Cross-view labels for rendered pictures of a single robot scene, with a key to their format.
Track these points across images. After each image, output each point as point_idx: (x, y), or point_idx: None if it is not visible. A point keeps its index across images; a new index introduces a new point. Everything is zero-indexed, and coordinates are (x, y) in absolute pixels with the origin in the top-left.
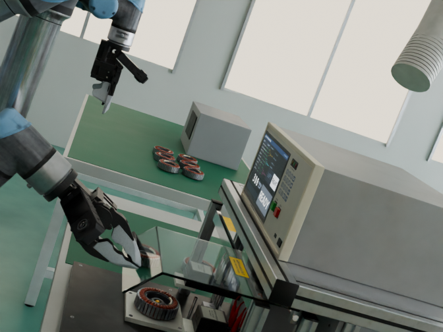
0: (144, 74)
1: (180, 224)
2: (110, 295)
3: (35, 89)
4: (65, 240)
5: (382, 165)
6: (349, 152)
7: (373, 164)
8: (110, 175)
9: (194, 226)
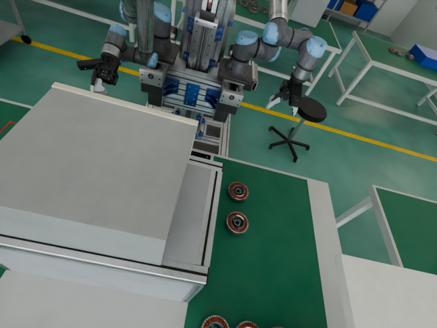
0: (293, 99)
1: (321, 241)
2: None
3: (140, 28)
4: (239, 161)
5: (145, 197)
6: (164, 170)
7: (131, 176)
8: (379, 215)
9: (328, 254)
